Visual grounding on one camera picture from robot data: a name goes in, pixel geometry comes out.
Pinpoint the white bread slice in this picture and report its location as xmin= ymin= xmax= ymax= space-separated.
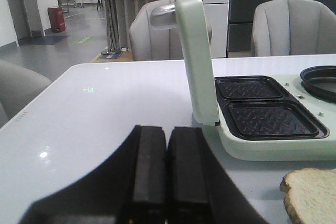
xmin=280 ymin=168 xmax=335 ymax=223

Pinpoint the grey armchair at left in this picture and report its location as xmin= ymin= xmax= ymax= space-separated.
xmin=0 ymin=60 xmax=51 ymax=126

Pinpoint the mint green sandwich maker lid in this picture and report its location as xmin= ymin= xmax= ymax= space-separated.
xmin=149 ymin=0 xmax=220 ymax=126

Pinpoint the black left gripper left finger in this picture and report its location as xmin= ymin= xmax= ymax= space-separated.
xmin=20 ymin=125 xmax=166 ymax=223

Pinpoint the left grey upholstered chair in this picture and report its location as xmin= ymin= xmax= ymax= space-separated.
xmin=129 ymin=0 xmax=212 ymax=61

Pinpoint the grey upholstered chair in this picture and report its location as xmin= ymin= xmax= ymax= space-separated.
xmin=129 ymin=0 xmax=212 ymax=61
xmin=251 ymin=0 xmax=335 ymax=57

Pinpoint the stanchion post with base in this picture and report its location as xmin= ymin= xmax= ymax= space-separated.
xmin=101 ymin=0 xmax=121 ymax=59

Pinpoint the black round frying pan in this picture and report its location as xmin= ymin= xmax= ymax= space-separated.
xmin=300 ymin=66 xmax=335 ymax=103

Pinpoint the red trash bin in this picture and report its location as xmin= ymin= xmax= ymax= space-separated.
xmin=48 ymin=6 xmax=66 ymax=33

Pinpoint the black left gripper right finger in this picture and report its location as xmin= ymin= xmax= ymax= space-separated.
xmin=167 ymin=127 xmax=266 ymax=223

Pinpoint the right grey upholstered chair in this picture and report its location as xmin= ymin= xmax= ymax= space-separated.
xmin=251 ymin=0 xmax=335 ymax=57

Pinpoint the mint green breakfast maker base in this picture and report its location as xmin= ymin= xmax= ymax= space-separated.
xmin=191 ymin=73 xmax=336 ymax=162

